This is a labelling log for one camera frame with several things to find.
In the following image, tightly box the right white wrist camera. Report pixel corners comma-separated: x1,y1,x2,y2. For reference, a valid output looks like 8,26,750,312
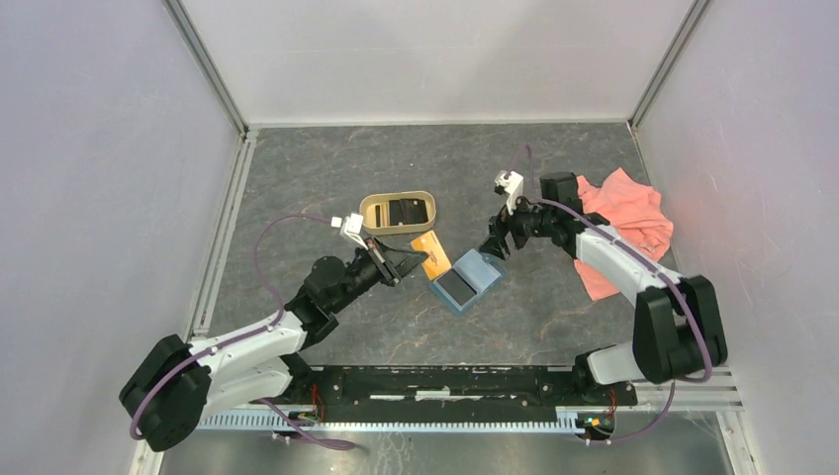
494,170,524,216

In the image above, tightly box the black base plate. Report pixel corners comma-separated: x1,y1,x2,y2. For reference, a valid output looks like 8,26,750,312
271,365,638,424

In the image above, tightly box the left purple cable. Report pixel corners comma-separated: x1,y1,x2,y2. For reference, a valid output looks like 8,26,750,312
128,213,358,452

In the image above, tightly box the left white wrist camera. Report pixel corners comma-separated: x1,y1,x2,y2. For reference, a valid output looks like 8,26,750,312
330,213,368,249

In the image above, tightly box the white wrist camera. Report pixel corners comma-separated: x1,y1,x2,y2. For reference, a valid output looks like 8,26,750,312
494,170,524,216
330,213,368,249

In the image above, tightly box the purple cable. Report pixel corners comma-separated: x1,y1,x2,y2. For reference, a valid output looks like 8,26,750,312
128,213,358,452
508,143,714,445

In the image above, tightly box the blue card holder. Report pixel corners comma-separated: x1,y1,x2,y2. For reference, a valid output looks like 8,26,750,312
430,248,505,315

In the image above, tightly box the dark grey card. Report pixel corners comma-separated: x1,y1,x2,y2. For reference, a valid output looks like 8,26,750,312
435,269,477,309

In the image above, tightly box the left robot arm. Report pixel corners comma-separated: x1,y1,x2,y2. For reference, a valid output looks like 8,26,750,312
119,237,428,452

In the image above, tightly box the blue slotted cable duct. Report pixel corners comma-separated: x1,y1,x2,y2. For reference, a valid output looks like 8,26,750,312
196,409,582,434

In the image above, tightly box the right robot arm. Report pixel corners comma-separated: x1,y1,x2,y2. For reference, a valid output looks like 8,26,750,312
479,170,727,404

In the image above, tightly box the beige card tray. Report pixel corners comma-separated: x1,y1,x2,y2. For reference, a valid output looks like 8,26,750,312
359,190,437,237

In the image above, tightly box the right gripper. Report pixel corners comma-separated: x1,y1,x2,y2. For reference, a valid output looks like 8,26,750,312
478,187,556,260

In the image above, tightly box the orange VIP card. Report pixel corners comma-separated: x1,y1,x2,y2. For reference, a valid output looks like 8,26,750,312
411,231,452,281

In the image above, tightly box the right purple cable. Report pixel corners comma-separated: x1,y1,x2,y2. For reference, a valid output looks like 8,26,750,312
508,143,714,445

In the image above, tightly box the pink cloth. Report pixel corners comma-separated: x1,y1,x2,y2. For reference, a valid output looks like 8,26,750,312
577,168,674,261

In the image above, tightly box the aluminium frame rail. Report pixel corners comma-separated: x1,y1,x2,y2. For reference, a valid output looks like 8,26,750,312
148,365,745,413

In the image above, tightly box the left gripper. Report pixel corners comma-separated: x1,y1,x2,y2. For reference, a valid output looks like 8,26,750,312
330,235,428,313

